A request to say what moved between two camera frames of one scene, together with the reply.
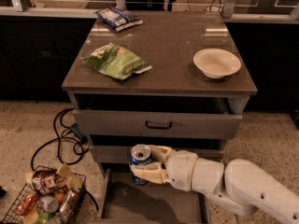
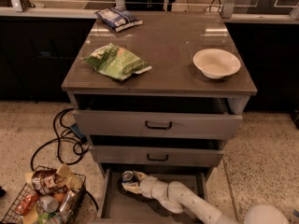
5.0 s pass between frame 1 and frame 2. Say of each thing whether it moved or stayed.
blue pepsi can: moved
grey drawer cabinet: stayed
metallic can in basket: stayed
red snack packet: stayed
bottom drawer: stayed
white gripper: moved
